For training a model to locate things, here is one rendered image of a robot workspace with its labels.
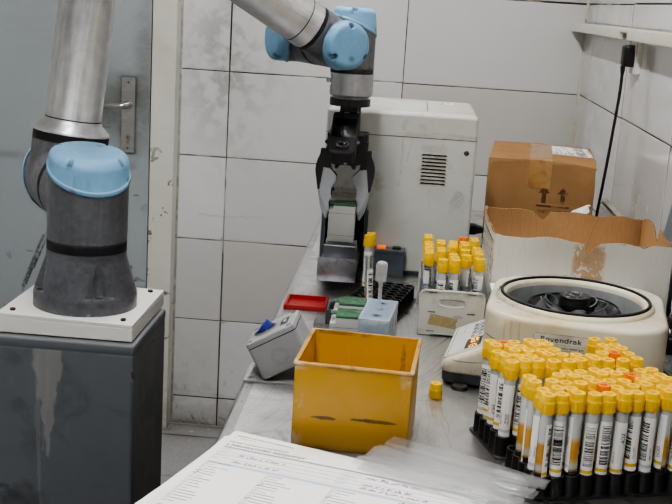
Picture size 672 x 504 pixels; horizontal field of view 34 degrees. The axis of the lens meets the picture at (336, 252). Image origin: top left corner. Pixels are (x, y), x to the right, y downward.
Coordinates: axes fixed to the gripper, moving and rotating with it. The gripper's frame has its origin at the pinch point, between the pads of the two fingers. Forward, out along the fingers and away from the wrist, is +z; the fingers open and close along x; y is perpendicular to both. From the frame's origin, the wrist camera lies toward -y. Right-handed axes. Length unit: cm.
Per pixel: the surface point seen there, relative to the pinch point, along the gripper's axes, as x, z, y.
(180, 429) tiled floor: 55, 100, 135
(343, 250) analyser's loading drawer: -0.7, 6.1, -2.5
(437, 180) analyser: -16.4, -5.5, 9.8
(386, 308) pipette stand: -9, 2, -51
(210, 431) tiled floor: 45, 100, 135
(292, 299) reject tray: 6.5, 12.2, -15.0
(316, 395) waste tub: -3, 6, -75
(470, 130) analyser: -21.5, -15.0, 9.1
